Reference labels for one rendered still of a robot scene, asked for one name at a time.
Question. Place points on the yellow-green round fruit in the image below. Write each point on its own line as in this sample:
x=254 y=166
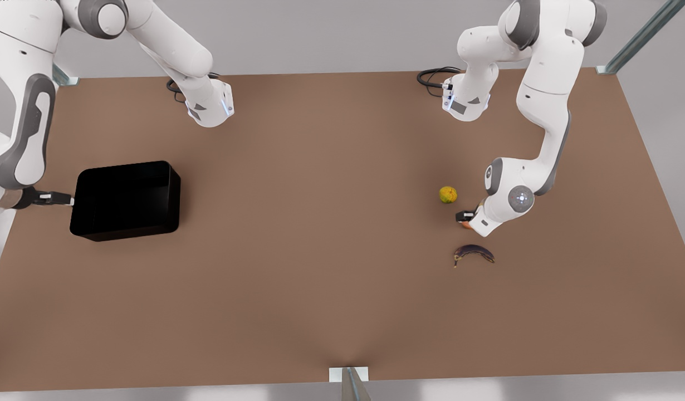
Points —
x=448 y=194

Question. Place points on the dark overripe banana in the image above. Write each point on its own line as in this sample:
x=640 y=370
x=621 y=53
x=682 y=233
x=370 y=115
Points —
x=475 y=253

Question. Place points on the black storage box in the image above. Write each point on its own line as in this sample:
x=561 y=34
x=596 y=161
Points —
x=125 y=200

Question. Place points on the silver frame post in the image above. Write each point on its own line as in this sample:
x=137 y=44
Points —
x=643 y=34
x=64 y=76
x=351 y=383

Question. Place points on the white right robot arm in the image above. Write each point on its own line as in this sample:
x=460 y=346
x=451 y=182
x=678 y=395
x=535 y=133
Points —
x=19 y=67

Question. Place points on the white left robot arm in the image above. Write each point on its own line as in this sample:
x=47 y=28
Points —
x=548 y=72

